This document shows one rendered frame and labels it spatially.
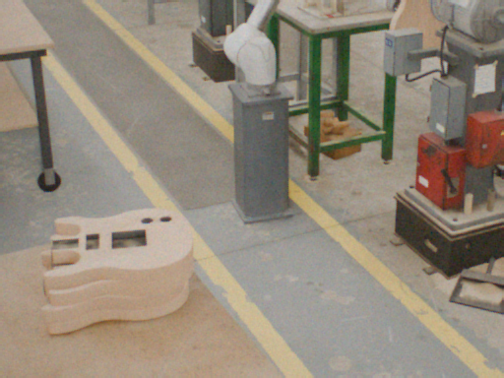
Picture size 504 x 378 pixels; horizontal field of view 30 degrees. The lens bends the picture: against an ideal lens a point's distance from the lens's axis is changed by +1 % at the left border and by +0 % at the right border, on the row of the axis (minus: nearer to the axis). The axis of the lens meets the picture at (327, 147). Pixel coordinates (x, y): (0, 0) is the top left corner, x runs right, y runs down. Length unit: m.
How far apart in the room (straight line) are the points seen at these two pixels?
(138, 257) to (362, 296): 1.93
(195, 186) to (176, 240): 2.66
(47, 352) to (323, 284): 2.09
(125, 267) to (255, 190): 2.36
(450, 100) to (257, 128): 1.04
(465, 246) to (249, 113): 1.26
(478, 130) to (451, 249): 0.59
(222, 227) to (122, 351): 2.42
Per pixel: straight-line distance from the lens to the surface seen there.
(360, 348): 4.15
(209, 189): 5.41
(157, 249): 2.76
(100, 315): 2.79
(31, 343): 2.76
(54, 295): 2.71
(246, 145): 4.87
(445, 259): 4.62
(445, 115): 4.43
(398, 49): 4.45
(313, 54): 5.17
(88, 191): 5.49
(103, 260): 2.73
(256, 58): 4.76
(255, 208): 5.03
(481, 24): 4.30
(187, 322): 2.76
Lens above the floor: 2.49
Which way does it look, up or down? 25 degrees down
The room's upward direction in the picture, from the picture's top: 1 degrees clockwise
